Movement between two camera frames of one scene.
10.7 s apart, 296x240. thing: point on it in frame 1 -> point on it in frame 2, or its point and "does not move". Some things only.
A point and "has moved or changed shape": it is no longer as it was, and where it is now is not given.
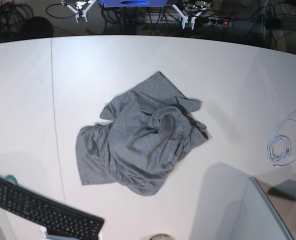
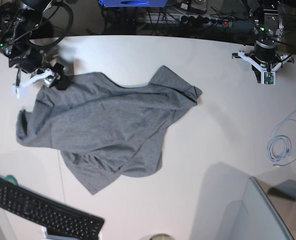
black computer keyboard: [62, 222] does not move
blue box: [133, 3] does not move
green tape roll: [11, 178] does not move
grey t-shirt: [147, 132] has moved or changed shape
